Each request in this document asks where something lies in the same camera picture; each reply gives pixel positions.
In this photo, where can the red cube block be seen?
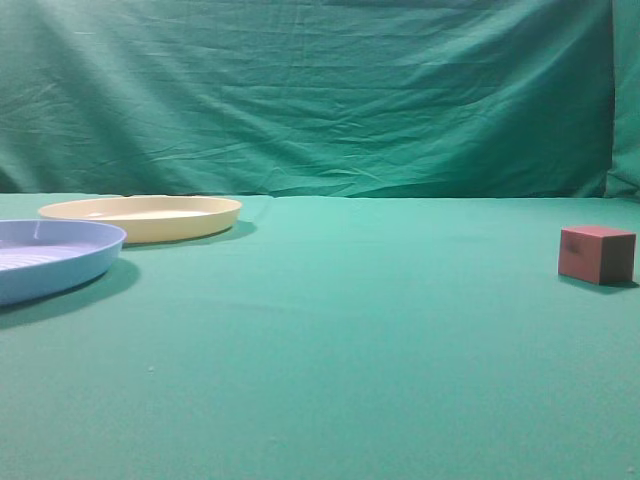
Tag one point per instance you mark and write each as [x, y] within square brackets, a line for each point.
[597, 254]

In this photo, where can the cream yellow plastic plate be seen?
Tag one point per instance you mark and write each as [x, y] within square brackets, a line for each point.
[153, 218]

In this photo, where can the light blue plastic plate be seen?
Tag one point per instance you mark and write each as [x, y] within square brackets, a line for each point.
[44, 257]

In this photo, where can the green table cloth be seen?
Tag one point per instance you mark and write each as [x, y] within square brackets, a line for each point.
[328, 338]

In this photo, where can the green backdrop cloth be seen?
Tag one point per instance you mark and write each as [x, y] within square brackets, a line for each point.
[353, 99]

